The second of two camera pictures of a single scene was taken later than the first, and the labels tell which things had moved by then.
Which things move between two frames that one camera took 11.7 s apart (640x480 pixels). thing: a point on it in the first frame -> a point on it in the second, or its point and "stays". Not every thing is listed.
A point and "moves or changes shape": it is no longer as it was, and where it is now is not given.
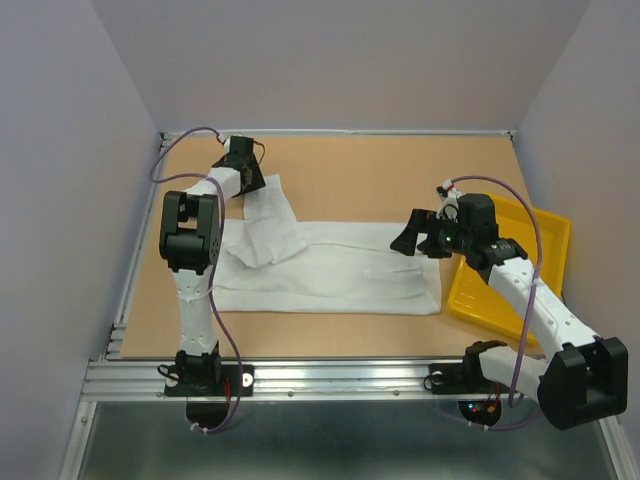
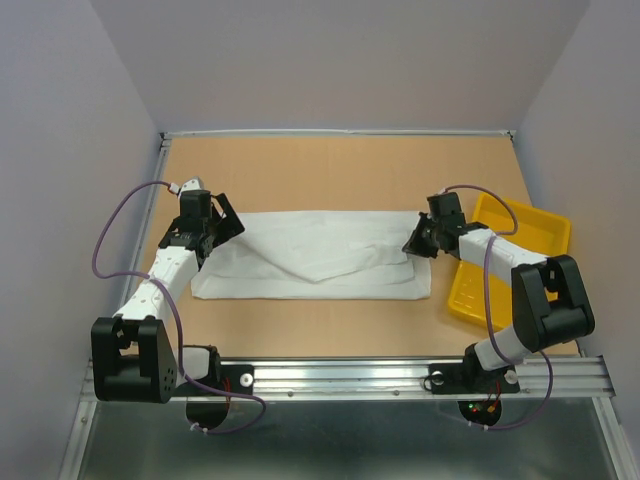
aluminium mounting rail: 274,379 stays
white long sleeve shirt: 344,268 moves or changes shape
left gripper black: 256,181 -> 230,226
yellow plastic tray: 473,298 stays
